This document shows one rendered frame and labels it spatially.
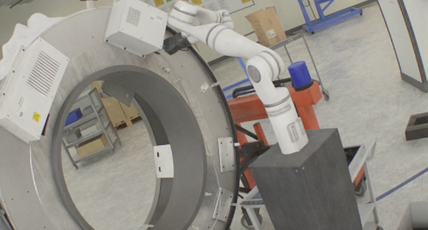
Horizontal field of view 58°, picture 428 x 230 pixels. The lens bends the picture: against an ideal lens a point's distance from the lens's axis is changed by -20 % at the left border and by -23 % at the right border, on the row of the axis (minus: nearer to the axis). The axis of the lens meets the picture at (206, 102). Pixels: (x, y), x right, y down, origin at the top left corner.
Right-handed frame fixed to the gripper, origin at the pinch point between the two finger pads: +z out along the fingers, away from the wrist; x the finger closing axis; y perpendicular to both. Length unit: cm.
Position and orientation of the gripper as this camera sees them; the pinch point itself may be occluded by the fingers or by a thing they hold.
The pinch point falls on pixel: (152, 50)
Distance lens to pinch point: 212.2
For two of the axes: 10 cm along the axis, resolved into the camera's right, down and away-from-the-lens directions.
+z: -8.6, 3.6, 3.7
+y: 5.0, 3.9, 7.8
